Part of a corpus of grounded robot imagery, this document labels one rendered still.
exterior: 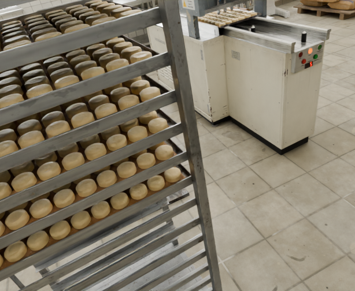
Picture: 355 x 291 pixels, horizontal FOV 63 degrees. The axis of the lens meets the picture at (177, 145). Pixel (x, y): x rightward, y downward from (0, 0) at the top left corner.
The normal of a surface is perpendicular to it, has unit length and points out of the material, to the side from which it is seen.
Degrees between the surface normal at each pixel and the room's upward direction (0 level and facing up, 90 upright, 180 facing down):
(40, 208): 0
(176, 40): 90
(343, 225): 0
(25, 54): 90
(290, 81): 90
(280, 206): 0
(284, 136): 90
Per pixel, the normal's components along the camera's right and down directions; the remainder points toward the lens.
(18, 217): -0.17, -0.80
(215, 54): 0.44, 0.46
